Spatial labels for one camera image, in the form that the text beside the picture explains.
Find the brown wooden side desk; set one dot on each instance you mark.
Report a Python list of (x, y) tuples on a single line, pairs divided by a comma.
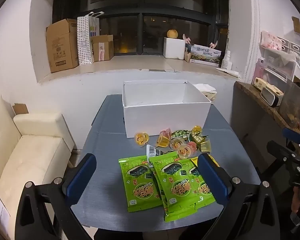
[(252, 112)]

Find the tissue box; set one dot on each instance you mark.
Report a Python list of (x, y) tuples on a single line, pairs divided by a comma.
[(210, 96)]

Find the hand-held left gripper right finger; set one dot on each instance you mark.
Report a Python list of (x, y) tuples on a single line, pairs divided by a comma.
[(212, 177)]

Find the small brown cardboard box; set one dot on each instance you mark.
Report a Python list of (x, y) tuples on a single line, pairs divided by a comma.
[(102, 48)]

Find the white plastic bottle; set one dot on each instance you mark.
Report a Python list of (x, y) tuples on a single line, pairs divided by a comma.
[(226, 62)]

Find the dotted white paper bag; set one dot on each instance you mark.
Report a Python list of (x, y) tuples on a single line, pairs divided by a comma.
[(85, 42)]

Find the large brown cardboard box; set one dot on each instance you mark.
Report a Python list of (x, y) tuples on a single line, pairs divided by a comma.
[(61, 47)]

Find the white desk clock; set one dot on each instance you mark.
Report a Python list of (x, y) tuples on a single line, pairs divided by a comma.
[(271, 96)]

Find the white paper sheet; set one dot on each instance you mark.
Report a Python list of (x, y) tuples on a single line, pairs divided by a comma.
[(228, 72)]

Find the pile of jelly cups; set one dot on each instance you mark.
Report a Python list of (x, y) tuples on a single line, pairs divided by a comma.
[(165, 140)]

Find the clear plastic drawer organizer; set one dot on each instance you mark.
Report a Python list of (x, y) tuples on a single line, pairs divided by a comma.
[(280, 65)]

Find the pink plush toy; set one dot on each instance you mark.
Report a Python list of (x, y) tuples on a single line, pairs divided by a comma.
[(213, 45), (187, 38)]

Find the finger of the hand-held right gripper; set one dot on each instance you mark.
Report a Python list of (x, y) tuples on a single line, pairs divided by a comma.
[(277, 148)]

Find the white foam box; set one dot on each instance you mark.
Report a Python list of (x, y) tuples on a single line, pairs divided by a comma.
[(173, 48)]

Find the cheese shaped yellow box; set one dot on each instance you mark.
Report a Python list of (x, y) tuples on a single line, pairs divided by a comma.
[(258, 83)]

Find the flat cardboard piece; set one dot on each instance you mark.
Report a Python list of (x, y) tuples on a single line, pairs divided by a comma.
[(21, 108)]

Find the cream sofa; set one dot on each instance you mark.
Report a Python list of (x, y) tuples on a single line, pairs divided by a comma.
[(27, 160)]

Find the printed long carton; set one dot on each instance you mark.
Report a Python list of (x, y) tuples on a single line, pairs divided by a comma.
[(205, 55)]

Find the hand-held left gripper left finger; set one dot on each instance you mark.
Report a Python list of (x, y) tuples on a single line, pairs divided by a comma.
[(81, 177)]

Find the person's right hand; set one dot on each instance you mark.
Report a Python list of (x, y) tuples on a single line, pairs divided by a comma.
[(298, 200)]

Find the black window frame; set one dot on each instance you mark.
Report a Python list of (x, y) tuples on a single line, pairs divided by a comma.
[(140, 30)]

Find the clear plastic container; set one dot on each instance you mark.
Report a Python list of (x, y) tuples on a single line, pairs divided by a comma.
[(293, 102)]

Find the pink patterned pouch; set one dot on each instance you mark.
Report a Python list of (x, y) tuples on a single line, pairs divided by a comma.
[(271, 40)]

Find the cardboard patch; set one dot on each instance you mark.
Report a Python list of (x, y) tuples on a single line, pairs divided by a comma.
[(298, 25)]

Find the white cardboard box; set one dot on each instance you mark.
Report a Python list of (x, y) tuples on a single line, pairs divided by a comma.
[(165, 120)]

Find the round yellow fruit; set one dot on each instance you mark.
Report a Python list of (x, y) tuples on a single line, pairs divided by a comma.
[(172, 34)]

